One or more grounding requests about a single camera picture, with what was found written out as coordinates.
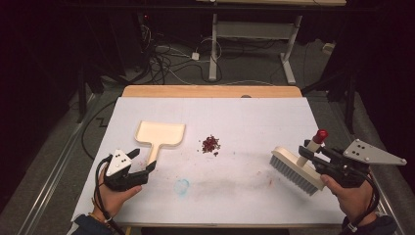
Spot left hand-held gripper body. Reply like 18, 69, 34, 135
103, 149, 150, 193

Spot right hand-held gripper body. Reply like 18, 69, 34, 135
312, 138, 408, 189

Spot white brush with red knob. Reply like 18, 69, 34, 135
268, 128, 330, 197

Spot cream dustpan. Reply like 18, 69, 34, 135
134, 119, 187, 166

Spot pile of red crumbs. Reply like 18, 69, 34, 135
197, 134, 222, 158

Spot person's right hand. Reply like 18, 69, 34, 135
320, 174, 377, 225

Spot person's left hand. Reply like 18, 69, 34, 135
92, 167, 144, 220

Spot dark metal stand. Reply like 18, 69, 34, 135
300, 70, 358, 135
75, 63, 89, 124

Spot white table mat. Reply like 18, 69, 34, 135
70, 96, 347, 227

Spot wooden table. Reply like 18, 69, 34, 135
120, 84, 347, 235

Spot small white box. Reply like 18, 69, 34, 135
322, 42, 337, 56

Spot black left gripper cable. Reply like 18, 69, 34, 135
93, 154, 126, 235

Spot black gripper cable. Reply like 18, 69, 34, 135
93, 154, 126, 235
347, 171, 382, 230

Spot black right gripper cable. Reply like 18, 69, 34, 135
347, 171, 382, 230

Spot black floor cable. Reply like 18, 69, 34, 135
80, 99, 117, 162

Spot metal floor rail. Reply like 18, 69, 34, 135
14, 92, 102, 235

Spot tangle of floor cables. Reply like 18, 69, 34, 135
138, 23, 226, 86

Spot white desk frame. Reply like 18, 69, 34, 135
207, 12, 303, 86

